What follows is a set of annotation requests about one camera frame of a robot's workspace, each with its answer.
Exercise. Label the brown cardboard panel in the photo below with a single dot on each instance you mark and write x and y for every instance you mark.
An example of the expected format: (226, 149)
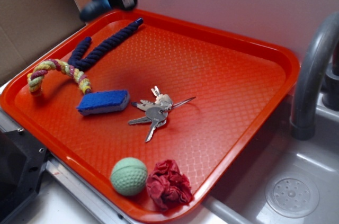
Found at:
(30, 28)

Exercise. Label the grey toy sink basin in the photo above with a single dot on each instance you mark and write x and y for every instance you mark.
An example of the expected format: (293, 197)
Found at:
(239, 196)

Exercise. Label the multicolour braided rope toy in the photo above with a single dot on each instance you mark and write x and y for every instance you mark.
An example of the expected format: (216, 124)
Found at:
(36, 77)

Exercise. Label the crumpled red paper ball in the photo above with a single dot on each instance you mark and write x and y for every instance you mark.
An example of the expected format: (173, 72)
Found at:
(167, 186)

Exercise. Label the dark purple rope toy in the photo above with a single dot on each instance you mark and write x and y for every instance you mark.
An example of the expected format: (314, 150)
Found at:
(83, 64)

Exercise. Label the round sink drain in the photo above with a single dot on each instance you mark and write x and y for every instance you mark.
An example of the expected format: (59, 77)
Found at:
(292, 195)

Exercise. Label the red plastic tray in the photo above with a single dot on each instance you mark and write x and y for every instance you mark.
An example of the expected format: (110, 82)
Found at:
(209, 92)

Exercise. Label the grey toy faucet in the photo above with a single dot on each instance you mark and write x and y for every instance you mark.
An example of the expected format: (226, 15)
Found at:
(319, 68)

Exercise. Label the blue sponge block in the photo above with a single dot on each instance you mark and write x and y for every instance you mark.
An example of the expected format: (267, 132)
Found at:
(103, 102)

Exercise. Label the silver key bunch with ring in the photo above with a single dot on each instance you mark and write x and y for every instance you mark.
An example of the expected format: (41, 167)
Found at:
(156, 112)

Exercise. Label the black octagonal mount plate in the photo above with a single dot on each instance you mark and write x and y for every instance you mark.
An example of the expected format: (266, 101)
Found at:
(23, 160)

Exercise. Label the dark green plastic pickle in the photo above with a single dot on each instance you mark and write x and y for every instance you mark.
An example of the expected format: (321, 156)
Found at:
(93, 10)

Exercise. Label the green dimpled ball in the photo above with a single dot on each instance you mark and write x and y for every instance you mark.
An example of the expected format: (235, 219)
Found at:
(128, 176)

